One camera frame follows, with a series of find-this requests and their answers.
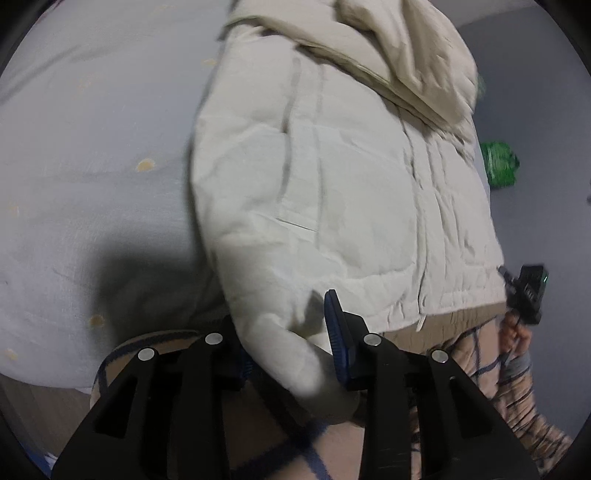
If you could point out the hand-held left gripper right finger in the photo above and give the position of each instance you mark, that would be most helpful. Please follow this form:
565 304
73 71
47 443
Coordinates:
333 332

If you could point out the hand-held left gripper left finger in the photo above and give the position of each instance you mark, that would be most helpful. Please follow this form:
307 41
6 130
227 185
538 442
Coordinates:
244 371

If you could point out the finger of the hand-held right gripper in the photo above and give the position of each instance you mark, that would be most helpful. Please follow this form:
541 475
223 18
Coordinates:
505 277

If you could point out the cream hooded puffer jacket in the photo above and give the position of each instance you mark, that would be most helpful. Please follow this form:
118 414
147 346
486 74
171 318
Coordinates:
346 184

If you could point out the person's right forearm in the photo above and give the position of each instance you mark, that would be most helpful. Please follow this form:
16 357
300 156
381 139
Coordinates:
521 397

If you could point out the person's right hand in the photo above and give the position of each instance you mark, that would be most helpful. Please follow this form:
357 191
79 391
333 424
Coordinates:
512 330

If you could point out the person's plaid clothing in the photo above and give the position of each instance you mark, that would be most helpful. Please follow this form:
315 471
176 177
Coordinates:
286 443

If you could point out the green shopping bag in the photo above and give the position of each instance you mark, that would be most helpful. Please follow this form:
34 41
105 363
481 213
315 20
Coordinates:
498 164

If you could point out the bed with light grey sheet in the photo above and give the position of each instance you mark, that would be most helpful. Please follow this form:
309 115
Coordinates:
92 138

